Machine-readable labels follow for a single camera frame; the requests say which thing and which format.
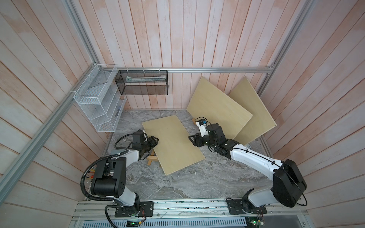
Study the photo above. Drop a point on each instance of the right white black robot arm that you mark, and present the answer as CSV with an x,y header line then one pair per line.
x,y
288,184

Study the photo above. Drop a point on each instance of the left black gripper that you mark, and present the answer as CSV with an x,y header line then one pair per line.
x,y
152,142

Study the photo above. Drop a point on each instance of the aluminium front rail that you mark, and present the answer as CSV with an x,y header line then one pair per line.
x,y
190,213

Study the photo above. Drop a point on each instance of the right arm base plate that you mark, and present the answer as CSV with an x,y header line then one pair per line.
x,y
239,206

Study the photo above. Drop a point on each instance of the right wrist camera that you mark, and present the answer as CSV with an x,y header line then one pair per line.
x,y
202,124

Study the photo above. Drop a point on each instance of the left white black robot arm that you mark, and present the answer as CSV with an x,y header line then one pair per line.
x,y
109,180

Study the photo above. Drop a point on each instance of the black wire mesh basket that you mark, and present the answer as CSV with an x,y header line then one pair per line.
x,y
142,82

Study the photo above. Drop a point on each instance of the wooden easel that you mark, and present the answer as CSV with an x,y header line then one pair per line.
x,y
152,158

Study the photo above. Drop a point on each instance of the white wire mesh shelf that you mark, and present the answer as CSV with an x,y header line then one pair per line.
x,y
99,98

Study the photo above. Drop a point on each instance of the pink cup of pencils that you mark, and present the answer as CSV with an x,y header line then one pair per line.
x,y
90,175

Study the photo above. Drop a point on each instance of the plywood board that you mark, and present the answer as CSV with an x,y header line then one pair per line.
x,y
174,150
211,103
261,121

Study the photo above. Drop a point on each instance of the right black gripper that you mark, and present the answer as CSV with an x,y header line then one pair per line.
x,y
197,139

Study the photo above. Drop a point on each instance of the horizontal aluminium wall profile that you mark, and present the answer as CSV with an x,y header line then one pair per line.
x,y
220,69

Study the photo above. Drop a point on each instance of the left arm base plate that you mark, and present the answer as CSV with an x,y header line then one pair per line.
x,y
134,209

